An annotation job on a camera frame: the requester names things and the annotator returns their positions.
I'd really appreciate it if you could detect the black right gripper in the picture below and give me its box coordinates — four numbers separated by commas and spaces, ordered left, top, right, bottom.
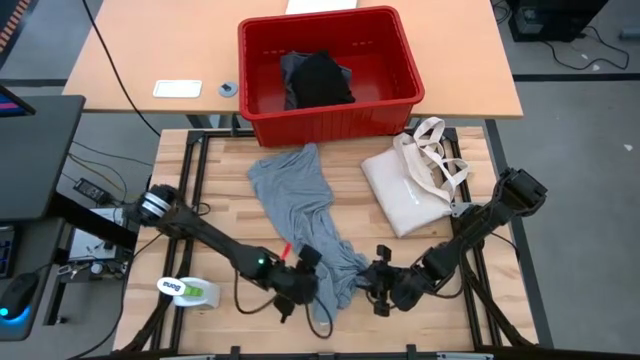
355, 243, 431, 312

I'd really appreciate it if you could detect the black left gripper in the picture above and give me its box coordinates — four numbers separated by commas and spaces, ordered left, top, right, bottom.
269, 243, 325, 307

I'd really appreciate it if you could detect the grey t-shirt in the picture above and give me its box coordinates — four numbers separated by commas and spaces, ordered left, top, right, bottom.
246, 142, 372, 327

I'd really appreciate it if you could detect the red plastic laundry bin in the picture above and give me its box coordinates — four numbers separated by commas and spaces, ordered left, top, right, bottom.
236, 5, 427, 148

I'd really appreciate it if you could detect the beige canvas tote bag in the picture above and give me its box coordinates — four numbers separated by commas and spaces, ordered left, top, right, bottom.
360, 115, 472, 239

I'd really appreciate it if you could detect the white electronics board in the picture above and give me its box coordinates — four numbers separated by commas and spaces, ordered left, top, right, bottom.
66, 207, 139, 281

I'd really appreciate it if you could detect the black garment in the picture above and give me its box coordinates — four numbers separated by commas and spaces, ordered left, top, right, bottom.
290, 49, 358, 109

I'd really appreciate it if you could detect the dark grey garment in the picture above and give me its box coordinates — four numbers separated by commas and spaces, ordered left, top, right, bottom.
279, 50, 354, 112

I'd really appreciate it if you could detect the white flat rectangular device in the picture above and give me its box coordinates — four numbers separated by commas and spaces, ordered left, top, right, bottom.
151, 78, 204, 100

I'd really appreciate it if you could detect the black power adapter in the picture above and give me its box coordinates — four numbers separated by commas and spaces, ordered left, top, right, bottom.
72, 177, 105, 202

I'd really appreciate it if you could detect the tan wooden desk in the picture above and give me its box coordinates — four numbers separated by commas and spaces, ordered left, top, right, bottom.
62, 0, 524, 120

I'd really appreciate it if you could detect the white paper sheet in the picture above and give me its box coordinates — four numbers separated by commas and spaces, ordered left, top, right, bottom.
285, 0, 360, 16

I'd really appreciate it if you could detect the black computer mouse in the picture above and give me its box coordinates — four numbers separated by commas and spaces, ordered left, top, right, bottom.
0, 271, 41, 322

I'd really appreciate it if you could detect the black side desk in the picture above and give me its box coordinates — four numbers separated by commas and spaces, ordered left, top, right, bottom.
0, 94, 87, 222

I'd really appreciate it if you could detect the black keyboard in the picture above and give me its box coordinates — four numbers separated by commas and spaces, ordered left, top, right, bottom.
0, 224, 19, 279

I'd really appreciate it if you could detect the black computer tower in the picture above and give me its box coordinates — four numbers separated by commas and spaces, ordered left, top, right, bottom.
507, 0, 609, 43

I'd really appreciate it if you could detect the monitor with coloured screen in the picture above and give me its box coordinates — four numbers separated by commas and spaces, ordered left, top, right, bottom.
0, 83, 37, 119

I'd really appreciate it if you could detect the black device with orange stripes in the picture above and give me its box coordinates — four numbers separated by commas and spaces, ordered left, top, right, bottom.
0, 0, 32, 54

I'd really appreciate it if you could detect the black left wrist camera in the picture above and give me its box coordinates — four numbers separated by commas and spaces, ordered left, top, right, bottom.
272, 295, 298, 325

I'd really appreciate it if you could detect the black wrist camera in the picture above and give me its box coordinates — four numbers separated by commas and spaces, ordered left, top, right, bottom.
371, 298, 393, 320
272, 295, 298, 325

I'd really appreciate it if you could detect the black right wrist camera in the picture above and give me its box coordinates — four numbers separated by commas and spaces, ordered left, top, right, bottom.
371, 298, 393, 320

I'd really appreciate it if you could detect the black aluminium table frame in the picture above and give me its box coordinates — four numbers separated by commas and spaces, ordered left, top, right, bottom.
112, 127, 540, 360

